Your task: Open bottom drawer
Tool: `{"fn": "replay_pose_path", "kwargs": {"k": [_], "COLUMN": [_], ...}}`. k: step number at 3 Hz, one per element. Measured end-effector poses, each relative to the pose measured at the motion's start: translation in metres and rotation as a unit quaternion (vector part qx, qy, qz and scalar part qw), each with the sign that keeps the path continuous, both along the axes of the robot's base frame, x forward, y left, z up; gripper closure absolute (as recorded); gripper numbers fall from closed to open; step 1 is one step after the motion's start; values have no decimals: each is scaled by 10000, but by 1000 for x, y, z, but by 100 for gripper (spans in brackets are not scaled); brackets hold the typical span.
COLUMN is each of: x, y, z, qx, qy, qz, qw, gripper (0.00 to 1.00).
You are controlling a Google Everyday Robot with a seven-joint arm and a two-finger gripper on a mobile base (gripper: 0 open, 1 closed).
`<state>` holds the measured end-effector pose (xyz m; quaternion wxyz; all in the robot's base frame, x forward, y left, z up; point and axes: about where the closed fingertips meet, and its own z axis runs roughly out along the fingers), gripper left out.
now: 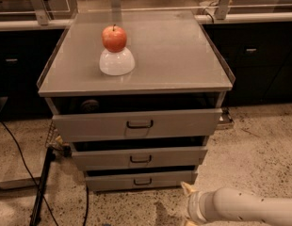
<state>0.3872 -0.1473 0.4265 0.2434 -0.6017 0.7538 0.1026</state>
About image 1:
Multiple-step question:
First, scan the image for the dark round object in drawer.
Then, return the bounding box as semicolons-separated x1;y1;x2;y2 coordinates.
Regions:
80;99;100;113

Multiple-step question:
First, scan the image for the red apple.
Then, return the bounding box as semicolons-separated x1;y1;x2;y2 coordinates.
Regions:
102;24;127;53

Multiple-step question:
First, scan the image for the grey top drawer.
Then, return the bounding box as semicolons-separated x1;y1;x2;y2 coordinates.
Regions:
46;94;222;142

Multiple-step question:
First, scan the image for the grey metal drawer cabinet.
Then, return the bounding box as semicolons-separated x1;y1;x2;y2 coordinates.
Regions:
36;9;236;193

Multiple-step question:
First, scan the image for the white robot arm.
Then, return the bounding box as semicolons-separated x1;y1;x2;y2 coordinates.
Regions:
181;182;292;226

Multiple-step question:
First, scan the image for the black floor cable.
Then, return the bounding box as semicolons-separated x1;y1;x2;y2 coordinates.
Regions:
0;111;60;226

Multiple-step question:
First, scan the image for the grey metal frame post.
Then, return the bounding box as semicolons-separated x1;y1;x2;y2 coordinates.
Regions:
30;0;49;25
213;0;236;21

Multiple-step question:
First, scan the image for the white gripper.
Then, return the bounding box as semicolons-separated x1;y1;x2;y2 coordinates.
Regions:
181;182;207;226

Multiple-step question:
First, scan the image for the wire basket with items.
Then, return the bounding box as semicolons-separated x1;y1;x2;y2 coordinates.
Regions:
45;122;71;157

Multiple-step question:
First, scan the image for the white upturned bowl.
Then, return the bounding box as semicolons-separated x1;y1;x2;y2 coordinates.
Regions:
99;48;136;76

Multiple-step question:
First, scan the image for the black cable under cabinet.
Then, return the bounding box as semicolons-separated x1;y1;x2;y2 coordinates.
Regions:
81;184;90;226

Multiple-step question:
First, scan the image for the grey drawer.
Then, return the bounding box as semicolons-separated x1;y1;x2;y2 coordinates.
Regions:
46;94;222;142
85;166;197;192
72;137;207;171

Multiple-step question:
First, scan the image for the grey middle drawer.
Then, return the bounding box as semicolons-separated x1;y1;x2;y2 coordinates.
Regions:
72;137;207;171

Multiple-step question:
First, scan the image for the black metal bar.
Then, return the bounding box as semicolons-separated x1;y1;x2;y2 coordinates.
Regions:
29;148;55;226

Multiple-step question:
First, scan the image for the grey metal frame post left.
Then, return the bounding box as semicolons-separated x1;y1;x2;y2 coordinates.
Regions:
30;0;49;25

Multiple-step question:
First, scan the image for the grey metal frame post right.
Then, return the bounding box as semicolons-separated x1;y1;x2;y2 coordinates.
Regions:
213;0;236;21

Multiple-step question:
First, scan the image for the grey bottom drawer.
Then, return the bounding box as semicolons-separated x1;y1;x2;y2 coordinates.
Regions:
85;166;197;192

